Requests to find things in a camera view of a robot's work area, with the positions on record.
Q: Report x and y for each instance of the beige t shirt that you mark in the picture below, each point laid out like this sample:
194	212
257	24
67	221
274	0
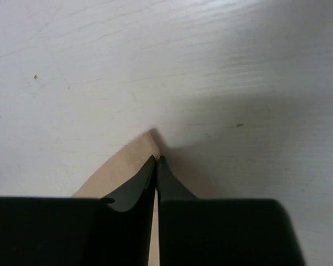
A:
122	167

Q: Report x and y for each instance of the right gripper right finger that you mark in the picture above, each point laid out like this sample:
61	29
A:
224	227

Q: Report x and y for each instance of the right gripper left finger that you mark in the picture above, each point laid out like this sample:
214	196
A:
72	221

